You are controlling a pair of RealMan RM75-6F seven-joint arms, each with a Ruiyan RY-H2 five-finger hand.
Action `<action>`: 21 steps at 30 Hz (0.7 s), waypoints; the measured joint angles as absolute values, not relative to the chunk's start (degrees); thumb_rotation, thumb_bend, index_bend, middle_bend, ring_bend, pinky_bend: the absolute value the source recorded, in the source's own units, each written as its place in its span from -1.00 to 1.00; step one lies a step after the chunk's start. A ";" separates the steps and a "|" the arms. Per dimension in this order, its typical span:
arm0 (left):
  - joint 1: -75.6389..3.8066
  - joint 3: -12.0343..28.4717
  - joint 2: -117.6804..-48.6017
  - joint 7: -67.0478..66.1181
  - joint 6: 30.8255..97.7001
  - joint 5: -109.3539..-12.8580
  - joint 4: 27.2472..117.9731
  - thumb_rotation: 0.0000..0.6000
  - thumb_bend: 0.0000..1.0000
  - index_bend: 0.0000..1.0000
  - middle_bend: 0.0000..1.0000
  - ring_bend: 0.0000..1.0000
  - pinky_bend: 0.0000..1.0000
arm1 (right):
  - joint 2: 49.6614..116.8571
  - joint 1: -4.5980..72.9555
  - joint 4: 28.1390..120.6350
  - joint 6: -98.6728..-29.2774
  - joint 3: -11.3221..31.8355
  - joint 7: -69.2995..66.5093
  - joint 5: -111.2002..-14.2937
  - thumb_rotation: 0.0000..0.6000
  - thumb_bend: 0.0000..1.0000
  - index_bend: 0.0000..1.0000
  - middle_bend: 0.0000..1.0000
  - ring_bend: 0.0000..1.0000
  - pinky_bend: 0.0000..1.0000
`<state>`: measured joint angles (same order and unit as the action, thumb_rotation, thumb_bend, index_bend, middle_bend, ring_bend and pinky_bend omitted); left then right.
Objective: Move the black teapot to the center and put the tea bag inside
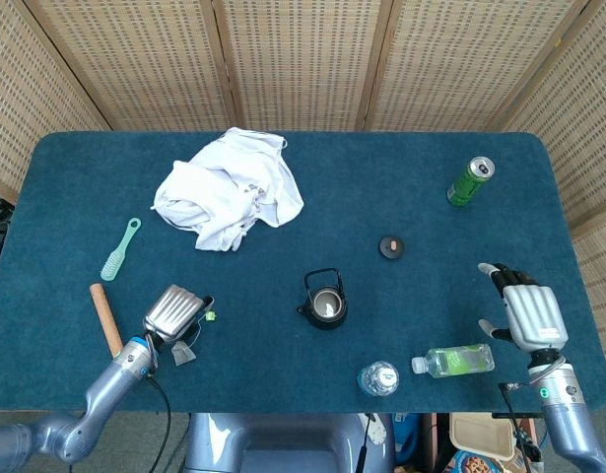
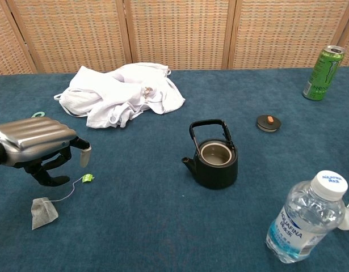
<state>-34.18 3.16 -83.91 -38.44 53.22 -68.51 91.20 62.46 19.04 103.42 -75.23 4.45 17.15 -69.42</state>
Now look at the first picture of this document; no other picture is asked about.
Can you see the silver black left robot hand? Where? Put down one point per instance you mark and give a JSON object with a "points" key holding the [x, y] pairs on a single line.
{"points": [[174, 313]]}

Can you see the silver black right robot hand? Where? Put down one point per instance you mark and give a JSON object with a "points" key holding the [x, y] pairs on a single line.
{"points": [[534, 315]]}

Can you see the tea bag with green tag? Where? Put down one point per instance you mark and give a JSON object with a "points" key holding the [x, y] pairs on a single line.
{"points": [[181, 356]]}

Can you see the black cast iron teapot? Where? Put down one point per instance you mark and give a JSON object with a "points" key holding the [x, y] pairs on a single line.
{"points": [[316, 322]]}

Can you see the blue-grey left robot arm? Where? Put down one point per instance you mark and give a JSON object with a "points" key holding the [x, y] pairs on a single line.
{"points": [[100, 399]]}

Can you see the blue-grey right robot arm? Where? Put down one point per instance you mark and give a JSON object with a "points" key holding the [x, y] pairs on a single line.
{"points": [[566, 424]]}

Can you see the black teapot lid orange knob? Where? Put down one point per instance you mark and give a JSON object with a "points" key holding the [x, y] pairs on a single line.
{"points": [[392, 247]]}

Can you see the blue plastic package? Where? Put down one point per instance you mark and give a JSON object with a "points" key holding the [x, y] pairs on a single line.
{"points": [[406, 436]]}

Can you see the wooden rolling pin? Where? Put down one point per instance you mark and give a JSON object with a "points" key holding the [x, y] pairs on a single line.
{"points": [[105, 315]]}

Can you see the mint green hairbrush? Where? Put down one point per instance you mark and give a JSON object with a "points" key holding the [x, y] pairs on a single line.
{"points": [[116, 258]]}

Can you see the clear bottle green label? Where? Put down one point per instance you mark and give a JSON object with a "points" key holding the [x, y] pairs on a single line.
{"points": [[455, 360]]}

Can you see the blue felt table mat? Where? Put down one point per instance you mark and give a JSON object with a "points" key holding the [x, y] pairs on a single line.
{"points": [[263, 364]]}

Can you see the crumpled white cloth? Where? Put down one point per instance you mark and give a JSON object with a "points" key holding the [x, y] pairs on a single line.
{"points": [[223, 192]]}

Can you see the beige takeout box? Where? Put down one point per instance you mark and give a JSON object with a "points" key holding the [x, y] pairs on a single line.
{"points": [[480, 436]]}

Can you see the green energy drink can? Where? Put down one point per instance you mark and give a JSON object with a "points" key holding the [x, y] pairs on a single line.
{"points": [[466, 188]]}

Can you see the cookie box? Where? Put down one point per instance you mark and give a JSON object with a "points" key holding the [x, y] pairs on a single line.
{"points": [[472, 464]]}

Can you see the clear water bottle white cap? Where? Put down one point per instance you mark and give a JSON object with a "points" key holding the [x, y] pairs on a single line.
{"points": [[378, 379]]}

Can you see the blue-grey robot torso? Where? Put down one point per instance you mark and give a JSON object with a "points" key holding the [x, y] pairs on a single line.
{"points": [[283, 443]]}

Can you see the woven folding screen wooden frame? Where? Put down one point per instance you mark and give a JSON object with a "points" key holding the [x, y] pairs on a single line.
{"points": [[302, 59]]}

